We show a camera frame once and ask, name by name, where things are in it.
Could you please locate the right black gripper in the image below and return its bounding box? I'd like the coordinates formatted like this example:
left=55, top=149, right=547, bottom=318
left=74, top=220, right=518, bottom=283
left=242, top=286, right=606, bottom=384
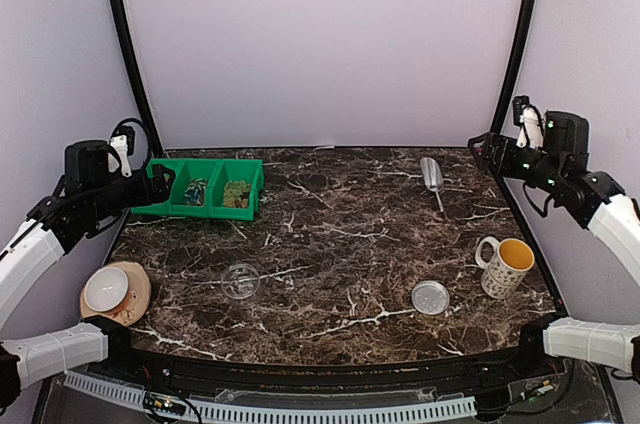
left=469, top=132, right=564, bottom=194

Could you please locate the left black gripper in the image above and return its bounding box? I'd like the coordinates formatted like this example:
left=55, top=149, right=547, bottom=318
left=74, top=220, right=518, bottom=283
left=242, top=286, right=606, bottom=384
left=86, top=163, right=174, bottom=222

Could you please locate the metal scoop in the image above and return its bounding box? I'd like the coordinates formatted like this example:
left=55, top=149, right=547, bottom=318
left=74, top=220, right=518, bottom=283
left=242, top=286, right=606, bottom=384
left=420, top=157, right=444, bottom=213

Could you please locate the green three-compartment bin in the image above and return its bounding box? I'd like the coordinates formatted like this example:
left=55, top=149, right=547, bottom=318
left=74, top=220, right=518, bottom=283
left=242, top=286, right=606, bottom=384
left=131, top=158, right=264, bottom=221

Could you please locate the clear plastic container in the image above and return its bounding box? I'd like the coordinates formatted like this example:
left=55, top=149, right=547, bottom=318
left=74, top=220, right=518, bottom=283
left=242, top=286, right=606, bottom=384
left=220, top=263, right=261, bottom=301

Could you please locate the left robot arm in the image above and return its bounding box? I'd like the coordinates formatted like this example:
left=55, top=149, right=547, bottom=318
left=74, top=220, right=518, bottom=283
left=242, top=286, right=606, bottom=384
left=1, top=140, right=176, bottom=407

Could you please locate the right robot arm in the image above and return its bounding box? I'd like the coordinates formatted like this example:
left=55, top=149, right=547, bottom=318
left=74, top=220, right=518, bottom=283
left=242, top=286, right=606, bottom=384
left=468, top=106, right=639, bottom=381

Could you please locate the blue mixed candies pile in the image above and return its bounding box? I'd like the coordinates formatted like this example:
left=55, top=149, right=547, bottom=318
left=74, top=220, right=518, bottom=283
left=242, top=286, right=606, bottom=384
left=183, top=178, right=207, bottom=206

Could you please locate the green yellow candies pile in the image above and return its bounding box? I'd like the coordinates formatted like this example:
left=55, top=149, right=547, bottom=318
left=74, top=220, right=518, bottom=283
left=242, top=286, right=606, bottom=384
left=222, top=180, right=251, bottom=209

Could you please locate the wooden slice coaster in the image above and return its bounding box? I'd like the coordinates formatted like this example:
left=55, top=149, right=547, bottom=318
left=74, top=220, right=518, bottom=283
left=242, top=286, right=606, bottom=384
left=80, top=261, right=151, bottom=326

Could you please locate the white bowl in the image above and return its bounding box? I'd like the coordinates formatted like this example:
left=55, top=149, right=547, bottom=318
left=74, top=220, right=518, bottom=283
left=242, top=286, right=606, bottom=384
left=84, top=267, right=129, bottom=312

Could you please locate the patterned mug yellow inside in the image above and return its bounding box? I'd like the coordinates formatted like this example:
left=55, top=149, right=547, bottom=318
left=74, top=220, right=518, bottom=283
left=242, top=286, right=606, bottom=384
left=474, top=236, right=535, bottom=300

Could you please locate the clear plastic lid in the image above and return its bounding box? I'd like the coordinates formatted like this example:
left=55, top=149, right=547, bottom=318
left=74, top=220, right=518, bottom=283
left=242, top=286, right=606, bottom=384
left=411, top=280, right=450, bottom=316

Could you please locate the right black frame post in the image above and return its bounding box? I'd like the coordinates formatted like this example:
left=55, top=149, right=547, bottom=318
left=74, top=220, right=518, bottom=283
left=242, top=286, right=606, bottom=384
left=490, top=0, right=536, bottom=134

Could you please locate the black frame post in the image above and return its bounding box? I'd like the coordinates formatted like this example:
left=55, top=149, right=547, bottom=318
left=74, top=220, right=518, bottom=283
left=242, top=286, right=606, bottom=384
left=109, top=0, right=164, bottom=157
left=490, top=0, right=536, bottom=134

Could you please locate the black front rail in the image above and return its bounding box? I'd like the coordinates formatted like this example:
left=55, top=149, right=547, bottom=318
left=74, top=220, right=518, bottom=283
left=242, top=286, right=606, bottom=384
left=84, top=323, right=566, bottom=398

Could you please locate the white slotted cable duct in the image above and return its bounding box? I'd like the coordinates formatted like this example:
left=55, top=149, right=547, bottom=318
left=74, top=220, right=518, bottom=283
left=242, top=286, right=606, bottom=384
left=64, top=372, right=477, bottom=423

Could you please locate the left black frame post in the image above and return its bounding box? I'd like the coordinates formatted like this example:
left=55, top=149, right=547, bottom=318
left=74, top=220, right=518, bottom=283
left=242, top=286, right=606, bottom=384
left=109, top=0, right=164, bottom=157

